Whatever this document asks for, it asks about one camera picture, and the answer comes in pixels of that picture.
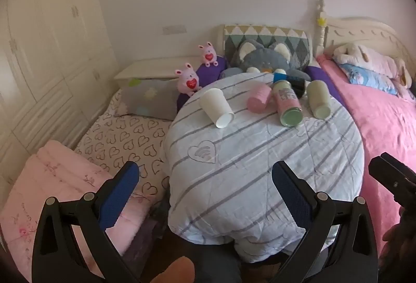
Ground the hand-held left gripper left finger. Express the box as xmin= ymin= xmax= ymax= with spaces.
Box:
xmin=31 ymin=160 xmax=140 ymax=283

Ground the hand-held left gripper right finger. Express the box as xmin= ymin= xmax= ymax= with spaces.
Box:
xmin=270 ymin=160 xmax=379 ymax=283

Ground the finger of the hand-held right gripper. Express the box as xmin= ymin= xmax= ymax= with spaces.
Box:
xmin=381 ymin=152 xmax=416 ymax=188
xmin=368 ymin=156 xmax=416 ymax=206

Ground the white paper cup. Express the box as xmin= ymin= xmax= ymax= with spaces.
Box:
xmin=199 ymin=87 xmax=235 ymax=128

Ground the pale green cup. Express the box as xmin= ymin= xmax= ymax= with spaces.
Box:
xmin=306 ymin=79 xmax=332 ymax=119

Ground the pink cup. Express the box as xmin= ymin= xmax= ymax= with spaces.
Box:
xmin=246 ymin=84 xmax=273 ymax=115

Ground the black and blue cup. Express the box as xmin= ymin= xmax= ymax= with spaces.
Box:
xmin=273 ymin=73 xmax=311 ymax=98

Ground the person's right hand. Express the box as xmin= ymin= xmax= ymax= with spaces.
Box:
xmin=379 ymin=207 xmax=416 ymax=271

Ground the striped white tablecloth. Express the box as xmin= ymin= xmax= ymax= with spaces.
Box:
xmin=164 ymin=72 xmax=366 ymax=264

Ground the heart print bed sheet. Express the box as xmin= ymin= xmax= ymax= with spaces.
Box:
xmin=75 ymin=88 xmax=178 ymax=206

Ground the pink bedspread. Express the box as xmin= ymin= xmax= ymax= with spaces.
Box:
xmin=317 ymin=55 xmax=416 ymax=254

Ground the folded pink blanket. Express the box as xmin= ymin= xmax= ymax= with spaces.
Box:
xmin=0 ymin=139 xmax=153 ymax=274

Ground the green-bottomed pink labelled can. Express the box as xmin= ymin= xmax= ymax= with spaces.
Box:
xmin=271 ymin=79 xmax=303 ymax=128

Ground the orange round object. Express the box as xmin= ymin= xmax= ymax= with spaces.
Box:
xmin=149 ymin=256 xmax=196 ymax=283

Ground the blue printed pillow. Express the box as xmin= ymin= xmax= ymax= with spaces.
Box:
xmin=338 ymin=63 xmax=399 ymax=96

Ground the grey dotted pillow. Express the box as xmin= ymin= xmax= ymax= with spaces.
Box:
xmin=115 ymin=78 xmax=183 ymax=121

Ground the dark cloth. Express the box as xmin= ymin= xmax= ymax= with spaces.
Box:
xmin=136 ymin=231 xmax=287 ymax=283

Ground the pink and white plush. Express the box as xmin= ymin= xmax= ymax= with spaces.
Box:
xmin=331 ymin=43 xmax=413 ymax=87

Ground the purple pillow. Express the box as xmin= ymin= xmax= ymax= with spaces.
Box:
xmin=177 ymin=56 xmax=228 ymax=108
xmin=305 ymin=65 xmax=339 ymax=98

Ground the large pink bunny plush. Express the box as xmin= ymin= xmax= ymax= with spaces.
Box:
xmin=175 ymin=63 xmax=200 ymax=96

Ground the grey cat plush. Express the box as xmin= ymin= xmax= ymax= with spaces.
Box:
xmin=219 ymin=39 xmax=311 ymax=82

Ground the white bed headboard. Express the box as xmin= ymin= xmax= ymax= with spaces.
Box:
xmin=314 ymin=0 xmax=416 ymax=71

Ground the small pink bunny plush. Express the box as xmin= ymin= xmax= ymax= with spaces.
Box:
xmin=199 ymin=42 xmax=219 ymax=67

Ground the diamond pattern cushion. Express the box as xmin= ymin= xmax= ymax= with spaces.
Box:
xmin=224 ymin=25 xmax=313 ymax=71

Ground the white wardrobe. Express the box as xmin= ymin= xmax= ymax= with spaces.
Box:
xmin=0 ymin=0 xmax=119 ymax=193

